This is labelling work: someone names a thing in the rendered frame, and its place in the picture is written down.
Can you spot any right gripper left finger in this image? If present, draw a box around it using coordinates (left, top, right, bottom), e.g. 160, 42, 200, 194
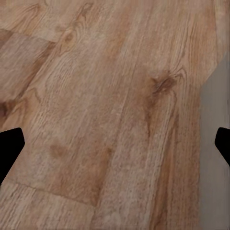
0, 127, 25, 185

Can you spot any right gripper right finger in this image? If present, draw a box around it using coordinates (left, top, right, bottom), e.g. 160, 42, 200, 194
215, 127, 230, 166

